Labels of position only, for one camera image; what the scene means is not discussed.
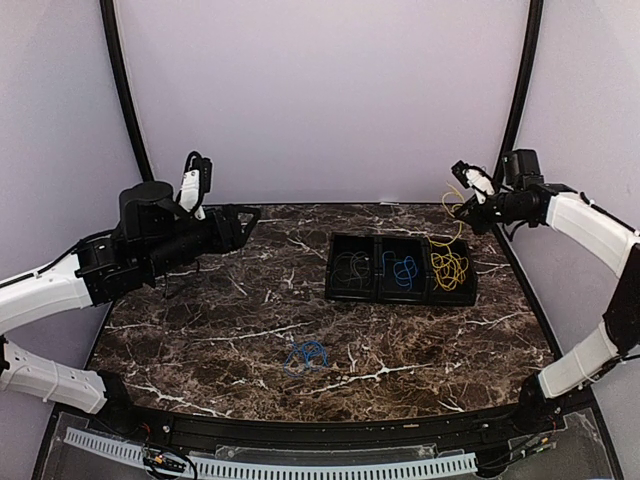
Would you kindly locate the right black frame post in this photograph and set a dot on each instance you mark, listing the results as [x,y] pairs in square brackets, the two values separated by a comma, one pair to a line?
[526,64]

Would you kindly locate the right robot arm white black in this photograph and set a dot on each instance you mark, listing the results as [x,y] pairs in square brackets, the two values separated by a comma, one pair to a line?
[600,276]

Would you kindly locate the black frame post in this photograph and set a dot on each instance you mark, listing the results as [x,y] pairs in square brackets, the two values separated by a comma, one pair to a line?
[123,90]
[526,64]

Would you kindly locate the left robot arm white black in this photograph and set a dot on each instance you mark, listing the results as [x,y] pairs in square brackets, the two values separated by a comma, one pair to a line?
[155,235]

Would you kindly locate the white slotted cable duct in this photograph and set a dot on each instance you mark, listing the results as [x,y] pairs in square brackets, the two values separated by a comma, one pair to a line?
[254,463]

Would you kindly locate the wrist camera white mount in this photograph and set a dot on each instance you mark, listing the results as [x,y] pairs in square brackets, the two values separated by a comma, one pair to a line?
[196,183]
[474,178]

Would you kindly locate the left black frame post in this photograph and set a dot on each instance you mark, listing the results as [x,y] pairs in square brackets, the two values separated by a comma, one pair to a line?
[123,90]

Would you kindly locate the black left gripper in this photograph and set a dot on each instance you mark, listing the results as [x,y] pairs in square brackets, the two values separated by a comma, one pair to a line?
[234,238]

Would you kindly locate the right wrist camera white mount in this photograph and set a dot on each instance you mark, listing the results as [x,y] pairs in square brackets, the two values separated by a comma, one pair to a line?
[474,178]

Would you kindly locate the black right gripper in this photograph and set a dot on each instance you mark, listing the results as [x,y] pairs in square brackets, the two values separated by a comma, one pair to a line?
[478,222]

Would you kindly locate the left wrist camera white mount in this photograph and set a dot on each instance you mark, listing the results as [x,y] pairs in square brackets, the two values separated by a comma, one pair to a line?
[196,183]

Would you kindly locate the black curved front rail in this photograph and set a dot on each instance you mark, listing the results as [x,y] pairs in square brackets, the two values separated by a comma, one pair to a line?
[484,429]

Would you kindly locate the black three-compartment tray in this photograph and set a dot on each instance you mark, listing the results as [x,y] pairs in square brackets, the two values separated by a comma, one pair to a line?
[400,270]

